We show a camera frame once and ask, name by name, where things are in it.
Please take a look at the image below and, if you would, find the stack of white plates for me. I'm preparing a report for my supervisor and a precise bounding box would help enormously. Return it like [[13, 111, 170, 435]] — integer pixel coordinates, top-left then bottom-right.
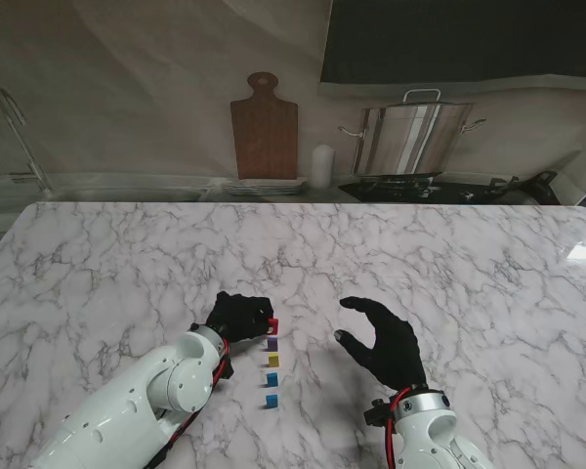
[[222, 176, 310, 197]]

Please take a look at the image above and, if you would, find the black gas stove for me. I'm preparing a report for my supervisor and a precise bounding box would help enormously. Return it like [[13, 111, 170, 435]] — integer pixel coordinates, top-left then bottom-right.
[[339, 171, 494, 205]]

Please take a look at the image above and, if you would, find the dark range hood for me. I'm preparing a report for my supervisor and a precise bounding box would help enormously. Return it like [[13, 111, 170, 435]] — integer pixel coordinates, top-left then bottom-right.
[[319, 0, 586, 85]]

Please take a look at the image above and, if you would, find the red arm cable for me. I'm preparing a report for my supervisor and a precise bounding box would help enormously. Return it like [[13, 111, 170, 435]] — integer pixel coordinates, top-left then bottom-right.
[[160, 336, 231, 455], [384, 385, 414, 469]]

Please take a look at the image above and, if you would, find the steel stockpot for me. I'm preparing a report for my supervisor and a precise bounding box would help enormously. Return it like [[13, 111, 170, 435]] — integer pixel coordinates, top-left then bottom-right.
[[340, 87, 487, 177]]

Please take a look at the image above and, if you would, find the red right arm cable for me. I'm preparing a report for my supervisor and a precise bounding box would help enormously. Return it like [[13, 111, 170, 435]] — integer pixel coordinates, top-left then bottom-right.
[[384, 385, 414, 469]]

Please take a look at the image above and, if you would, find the steel sink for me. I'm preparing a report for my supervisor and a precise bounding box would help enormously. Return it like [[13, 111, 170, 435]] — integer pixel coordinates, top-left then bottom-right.
[[0, 173, 211, 202]]

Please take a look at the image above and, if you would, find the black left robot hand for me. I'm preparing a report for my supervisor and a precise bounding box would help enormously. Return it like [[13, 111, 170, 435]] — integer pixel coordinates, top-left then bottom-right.
[[205, 291, 276, 349]]

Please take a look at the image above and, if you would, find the red left arm cable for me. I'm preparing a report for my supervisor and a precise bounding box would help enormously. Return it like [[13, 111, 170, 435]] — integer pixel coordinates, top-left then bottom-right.
[[160, 336, 231, 455]]

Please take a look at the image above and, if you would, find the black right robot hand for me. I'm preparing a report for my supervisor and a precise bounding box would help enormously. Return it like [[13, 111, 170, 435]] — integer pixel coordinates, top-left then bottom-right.
[[333, 296, 427, 392]]

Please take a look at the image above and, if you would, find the brown wooden cutting board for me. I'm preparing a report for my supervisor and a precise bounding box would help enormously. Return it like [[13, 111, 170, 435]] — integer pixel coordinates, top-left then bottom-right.
[[230, 71, 300, 181]]

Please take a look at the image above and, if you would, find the white candle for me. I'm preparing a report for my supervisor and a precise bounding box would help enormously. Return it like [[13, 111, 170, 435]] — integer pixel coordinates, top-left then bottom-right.
[[310, 143, 336, 190]]

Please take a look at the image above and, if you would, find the black right wrist camera bracket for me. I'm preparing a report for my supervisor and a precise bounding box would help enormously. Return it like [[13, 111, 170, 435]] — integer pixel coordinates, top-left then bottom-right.
[[364, 398, 396, 428]]

